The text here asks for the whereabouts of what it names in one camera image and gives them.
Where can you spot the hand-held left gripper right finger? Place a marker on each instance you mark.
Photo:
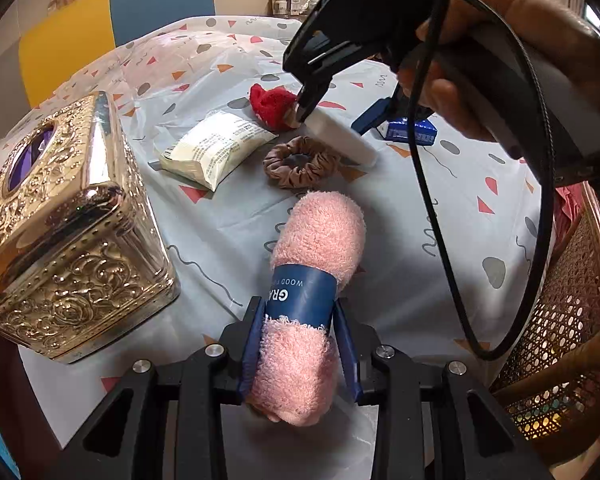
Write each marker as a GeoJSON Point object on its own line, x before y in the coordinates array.
{"type": "Point", "coordinates": [347, 350]}

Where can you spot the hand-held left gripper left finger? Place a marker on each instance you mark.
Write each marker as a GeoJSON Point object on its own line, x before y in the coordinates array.
{"type": "Point", "coordinates": [250, 350]}

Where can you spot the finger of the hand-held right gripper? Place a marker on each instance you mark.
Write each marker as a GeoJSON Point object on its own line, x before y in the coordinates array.
{"type": "Point", "coordinates": [330, 35]}
{"type": "Point", "coordinates": [375, 112]}

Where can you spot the white sock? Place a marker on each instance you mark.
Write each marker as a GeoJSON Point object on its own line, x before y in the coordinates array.
{"type": "Point", "coordinates": [345, 140]}

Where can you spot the blue tissue packet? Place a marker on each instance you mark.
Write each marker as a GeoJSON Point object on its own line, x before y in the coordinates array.
{"type": "Point", "coordinates": [412, 132]}

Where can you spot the brown fabric scrunchie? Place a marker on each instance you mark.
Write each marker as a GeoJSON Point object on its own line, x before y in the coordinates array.
{"type": "Point", "coordinates": [300, 162]}

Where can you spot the pink towel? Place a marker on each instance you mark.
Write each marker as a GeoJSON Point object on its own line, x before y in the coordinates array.
{"type": "Point", "coordinates": [320, 230]}

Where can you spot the person's right hand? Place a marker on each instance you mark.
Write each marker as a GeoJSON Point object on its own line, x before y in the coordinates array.
{"type": "Point", "coordinates": [520, 10]}

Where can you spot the small white carton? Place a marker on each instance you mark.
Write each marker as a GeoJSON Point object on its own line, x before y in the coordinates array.
{"type": "Point", "coordinates": [305, 0]}
{"type": "Point", "coordinates": [281, 2]}

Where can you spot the pink bedspread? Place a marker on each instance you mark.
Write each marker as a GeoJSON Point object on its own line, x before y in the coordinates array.
{"type": "Point", "coordinates": [570, 210]}

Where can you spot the white plastic packet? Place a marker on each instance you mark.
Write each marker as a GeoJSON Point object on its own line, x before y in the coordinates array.
{"type": "Point", "coordinates": [215, 147]}

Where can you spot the rattan chair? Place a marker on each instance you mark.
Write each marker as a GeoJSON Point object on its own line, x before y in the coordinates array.
{"type": "Point", "coordinates": [565, 320]}

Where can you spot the gold ornate tissue box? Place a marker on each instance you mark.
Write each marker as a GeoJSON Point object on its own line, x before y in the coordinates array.
{"type": "Point", "coordinates": [70, 240]}

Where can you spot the grey yellow blue upholstered chair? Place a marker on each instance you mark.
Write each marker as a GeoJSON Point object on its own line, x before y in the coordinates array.
{"type": "Point", "coordinates": [60, 50]}

